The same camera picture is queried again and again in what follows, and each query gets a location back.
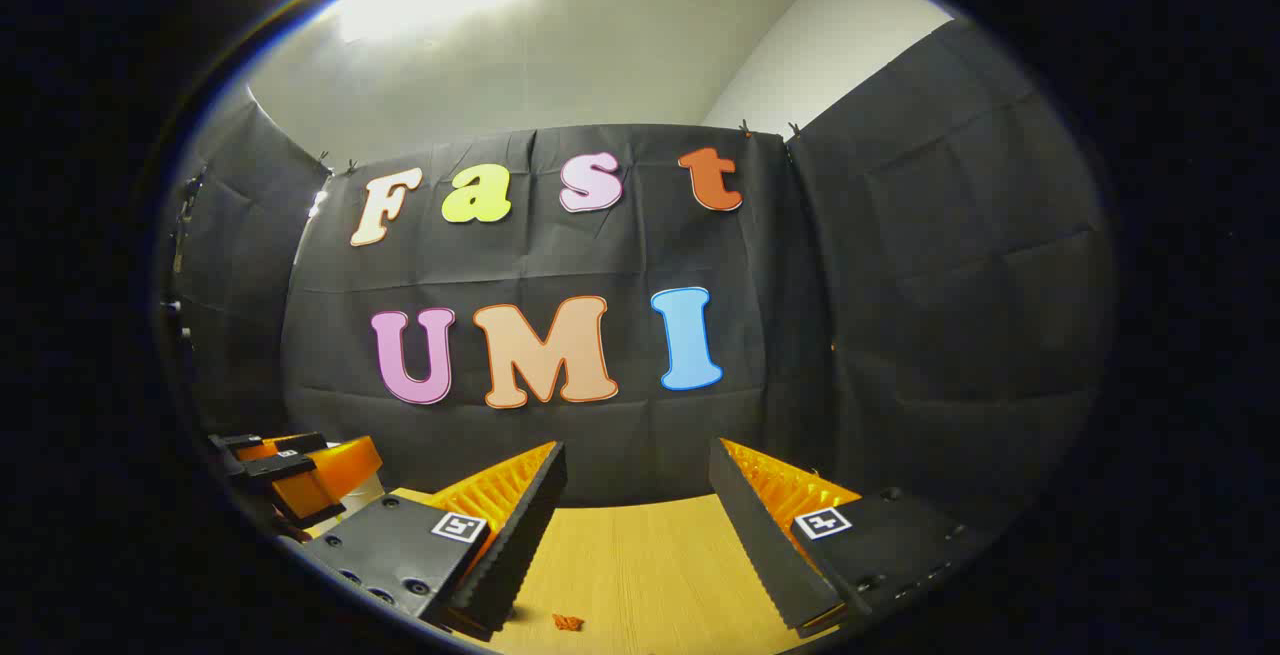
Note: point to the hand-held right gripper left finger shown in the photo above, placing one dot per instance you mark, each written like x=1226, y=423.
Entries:
x=525, y=525

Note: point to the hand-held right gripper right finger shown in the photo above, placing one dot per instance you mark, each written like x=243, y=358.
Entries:
x=755, y=535

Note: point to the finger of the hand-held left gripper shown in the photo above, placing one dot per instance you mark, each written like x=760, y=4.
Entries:
x=270, y=445
x=300, y=480

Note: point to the white desktop garbage bin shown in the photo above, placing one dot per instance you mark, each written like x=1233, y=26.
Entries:
x=366, y=491

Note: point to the orange paper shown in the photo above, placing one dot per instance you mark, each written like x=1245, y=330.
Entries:
x=567, y=621

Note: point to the wooden desktop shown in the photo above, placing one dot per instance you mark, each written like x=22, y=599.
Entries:
x=650, y=575

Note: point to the black backdrop cloth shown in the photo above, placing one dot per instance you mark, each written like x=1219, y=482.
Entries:
x=640, y=255

